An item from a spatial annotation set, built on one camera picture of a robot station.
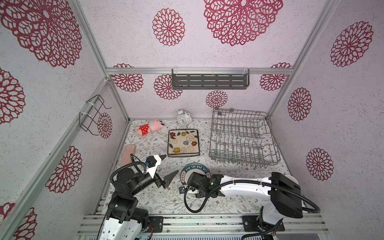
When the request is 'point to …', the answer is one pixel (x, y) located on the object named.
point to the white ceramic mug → (292, 178)
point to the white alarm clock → (184, 118)
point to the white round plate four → (188, 171)
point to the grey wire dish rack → (241, 137)
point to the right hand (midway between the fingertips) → (195, 181)
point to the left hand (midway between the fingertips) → (170, 165)
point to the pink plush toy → (153, 125)
